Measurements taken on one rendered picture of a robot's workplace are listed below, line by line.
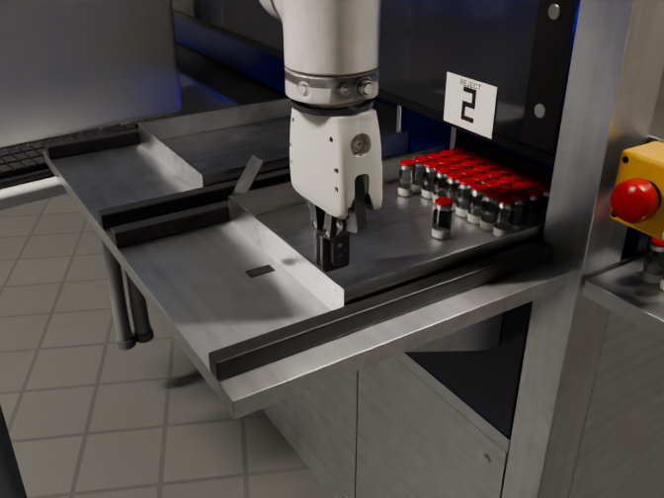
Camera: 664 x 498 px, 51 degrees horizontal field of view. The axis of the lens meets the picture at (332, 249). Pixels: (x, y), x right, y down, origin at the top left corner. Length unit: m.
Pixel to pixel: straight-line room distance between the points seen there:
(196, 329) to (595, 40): 0.46
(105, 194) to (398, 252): 0.42
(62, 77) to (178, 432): 0.93
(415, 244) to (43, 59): 0.89
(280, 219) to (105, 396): 1.27
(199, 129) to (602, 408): 0.75
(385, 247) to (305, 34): 0.30
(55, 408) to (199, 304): 1.38
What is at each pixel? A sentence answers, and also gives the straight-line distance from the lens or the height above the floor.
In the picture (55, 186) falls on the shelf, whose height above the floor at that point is 0.80.
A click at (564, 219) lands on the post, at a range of 0.78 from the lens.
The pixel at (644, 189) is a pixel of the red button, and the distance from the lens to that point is 0.68.
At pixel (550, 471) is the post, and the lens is 0.97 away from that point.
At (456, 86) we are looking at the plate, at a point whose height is 1.04.
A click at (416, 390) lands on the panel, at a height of 0.55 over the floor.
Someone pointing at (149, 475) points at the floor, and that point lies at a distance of 1.80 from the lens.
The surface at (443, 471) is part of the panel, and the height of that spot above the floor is 0.44.
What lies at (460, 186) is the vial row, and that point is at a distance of 0.87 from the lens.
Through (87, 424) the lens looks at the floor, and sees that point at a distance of 1.98.
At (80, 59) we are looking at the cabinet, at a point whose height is 0.95.
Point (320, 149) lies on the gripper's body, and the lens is 0.63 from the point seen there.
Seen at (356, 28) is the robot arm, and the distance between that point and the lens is 0.60.
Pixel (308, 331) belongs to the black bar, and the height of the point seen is 0.90.
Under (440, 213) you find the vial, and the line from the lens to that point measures 0.81.
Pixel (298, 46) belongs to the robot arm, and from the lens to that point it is 0.60.
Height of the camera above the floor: 1.25
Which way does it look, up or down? 28 degrees down
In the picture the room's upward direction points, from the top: straight up
